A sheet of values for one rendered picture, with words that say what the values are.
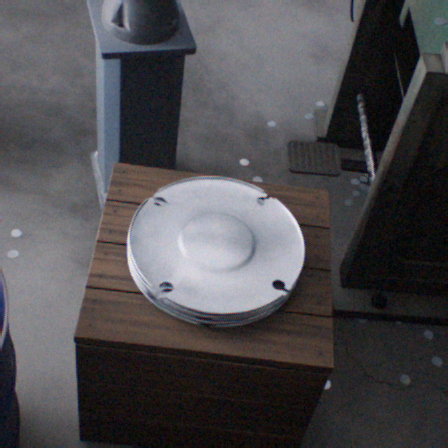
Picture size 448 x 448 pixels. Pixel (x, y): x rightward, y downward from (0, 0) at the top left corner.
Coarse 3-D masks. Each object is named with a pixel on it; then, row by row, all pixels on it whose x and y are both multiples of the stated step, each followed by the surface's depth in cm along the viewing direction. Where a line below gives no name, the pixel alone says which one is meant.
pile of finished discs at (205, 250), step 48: (192, 192) 135; (240, 192) 136; (144, 240) 126; (192, 240) 127; (240, 240) 128; (288, 240) 130; (144, 288) 123; (192, 288) 121; (240, 288) 122; (288, 288) 124
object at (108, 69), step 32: (96, 0) 157; (96, 32) 150; (96, 64) 165; (128, 64) 151; (160, 64) 153; (96, 96) 172; (128, 96) 157; (160, 96) 159; (128, 128) 164; (160, 128) 166; (96, 160) 188; (128, 160) 171; (160, 160) 173
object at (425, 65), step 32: (416, 96) 130; (416, 128) 135; (384, 160) 145; (416, 160) 141; (384, 192) 147; (416, 192) 148; (384, 224) 154; (416, 224) 157; (352, 256) 163; (384, 256) 163; (416, 256) 164; (352, 288) 170; (384, 288) 170; (416, 288) 170; (384, 320) 169; (416, 320) 169
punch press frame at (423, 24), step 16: (416, 0) 155; (432, 0) 145; (400, 16) 165; (416, 16) 154; (432, 16) 144; (416, 32) 153; (432, 32) 143; (432, 48) 142; (368, 112) 187; (368, 128) 182; (368, 144) 179; (368, 160) 176; (368, 176) 174
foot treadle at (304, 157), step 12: (288, 144) 179; (300, 144) 179; (312, 144) 180; (324, 144) 180; (288, 156) 176; (300, 156) 177; (312, 156) 177; (324, 156) 177; (336, 156) 178; (288, 168) 174; (300, 168) 174; (312, 168) 174; (324, 168) 175; (336, 168) 175; (348, 168) 178; (360, 168) 178
